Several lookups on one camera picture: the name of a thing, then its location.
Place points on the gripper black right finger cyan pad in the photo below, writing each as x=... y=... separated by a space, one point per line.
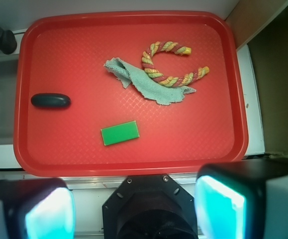
x=247 y=199

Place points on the light blue cloth piece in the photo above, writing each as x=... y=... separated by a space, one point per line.
x=129 y=75

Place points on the black octagonal mount plate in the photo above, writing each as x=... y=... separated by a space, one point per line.
x=149 y=207

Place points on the brown cardboard box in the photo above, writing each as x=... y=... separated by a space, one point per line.
x=262 y=27

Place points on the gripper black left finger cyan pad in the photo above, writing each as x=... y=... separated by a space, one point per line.
x=36 y=209

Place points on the green rectangular block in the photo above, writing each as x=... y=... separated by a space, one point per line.
x=120 y=133

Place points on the red plastic tray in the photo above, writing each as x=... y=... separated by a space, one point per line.
x=66 y=54

